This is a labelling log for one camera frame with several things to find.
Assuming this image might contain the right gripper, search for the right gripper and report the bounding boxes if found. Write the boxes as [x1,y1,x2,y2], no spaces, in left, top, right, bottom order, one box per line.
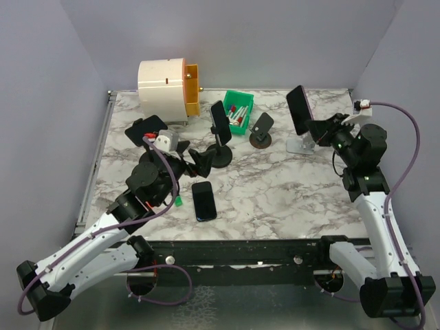
[306,113,360,166]

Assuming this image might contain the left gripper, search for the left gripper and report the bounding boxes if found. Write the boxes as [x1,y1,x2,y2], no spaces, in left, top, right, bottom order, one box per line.
[154,140,215,206]

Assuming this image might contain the purple edged phone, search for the purple edged phone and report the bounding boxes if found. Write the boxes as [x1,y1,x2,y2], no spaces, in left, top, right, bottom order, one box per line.
[286,85,313,135]

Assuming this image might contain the black phone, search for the black phone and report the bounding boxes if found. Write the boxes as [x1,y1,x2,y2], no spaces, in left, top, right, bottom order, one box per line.
[192,181,217,222]

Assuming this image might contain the brown base phone stand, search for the brown base phone stand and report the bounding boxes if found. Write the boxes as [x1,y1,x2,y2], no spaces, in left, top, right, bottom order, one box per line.
[249,112,274,149]

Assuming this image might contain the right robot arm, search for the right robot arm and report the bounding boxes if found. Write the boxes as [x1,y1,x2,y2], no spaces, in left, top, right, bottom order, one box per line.
[305,113,436,318]

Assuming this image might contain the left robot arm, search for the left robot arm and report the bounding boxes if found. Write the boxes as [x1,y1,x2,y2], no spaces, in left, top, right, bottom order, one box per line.
[16,142,215,322]

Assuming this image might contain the black centre phone stand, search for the black centre phone stand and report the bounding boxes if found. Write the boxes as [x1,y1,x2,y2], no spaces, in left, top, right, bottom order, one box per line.
[207,126,232,168]

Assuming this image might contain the black phone stand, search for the black phone stand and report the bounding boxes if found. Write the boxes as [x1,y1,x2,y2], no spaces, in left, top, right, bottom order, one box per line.
[124,115,168,162]
[207,126,232,168]

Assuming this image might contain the white folding phone stand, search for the white folding phone stand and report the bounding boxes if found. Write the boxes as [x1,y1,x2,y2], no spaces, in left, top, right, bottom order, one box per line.
[286,132,316,155]

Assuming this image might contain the phone on centre stand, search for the phone on centre stand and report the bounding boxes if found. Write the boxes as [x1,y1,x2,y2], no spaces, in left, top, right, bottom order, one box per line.
[210,100,232,146]

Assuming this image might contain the black left phone stand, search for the black left phone stand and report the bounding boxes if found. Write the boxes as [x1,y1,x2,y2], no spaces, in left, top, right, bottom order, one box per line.
[124,115,168,162]

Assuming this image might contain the green highlighter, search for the green highlighter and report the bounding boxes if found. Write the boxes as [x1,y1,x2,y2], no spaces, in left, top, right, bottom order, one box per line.
[174,195,183,207]

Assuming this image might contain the markers in green bin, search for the markers in green bin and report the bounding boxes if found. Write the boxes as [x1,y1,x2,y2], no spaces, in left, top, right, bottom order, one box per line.
[228,106,248,127]

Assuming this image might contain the orange drawer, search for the orange drawer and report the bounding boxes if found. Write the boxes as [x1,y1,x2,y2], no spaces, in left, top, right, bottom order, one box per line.
[184,64,203,116]

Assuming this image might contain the green plastic bin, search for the green plastic bin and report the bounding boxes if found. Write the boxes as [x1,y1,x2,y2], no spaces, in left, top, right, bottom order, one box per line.
[223,90,254,135]

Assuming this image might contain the white round drawer cabinet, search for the white round drawer cabinet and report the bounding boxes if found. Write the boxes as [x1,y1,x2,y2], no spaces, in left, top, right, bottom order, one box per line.
[137,58,188,123]

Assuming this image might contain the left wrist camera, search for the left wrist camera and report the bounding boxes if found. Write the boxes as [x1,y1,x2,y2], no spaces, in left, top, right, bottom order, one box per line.
[153,129,179,155]

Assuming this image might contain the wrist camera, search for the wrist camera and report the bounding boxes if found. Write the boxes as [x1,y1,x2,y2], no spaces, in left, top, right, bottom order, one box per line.
[153,129,179,155]
[342,99,373,126]

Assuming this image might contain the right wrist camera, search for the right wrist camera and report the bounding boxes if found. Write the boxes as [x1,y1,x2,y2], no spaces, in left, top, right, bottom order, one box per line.
[342,99,373,126]

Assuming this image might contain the black front mounting rail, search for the black front mounting rail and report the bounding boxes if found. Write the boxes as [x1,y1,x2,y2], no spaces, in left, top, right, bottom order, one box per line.
[113,236,379,288]

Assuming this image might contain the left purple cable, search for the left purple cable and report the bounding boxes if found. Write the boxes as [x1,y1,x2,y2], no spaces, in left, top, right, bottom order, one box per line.
[16,135,180,316]

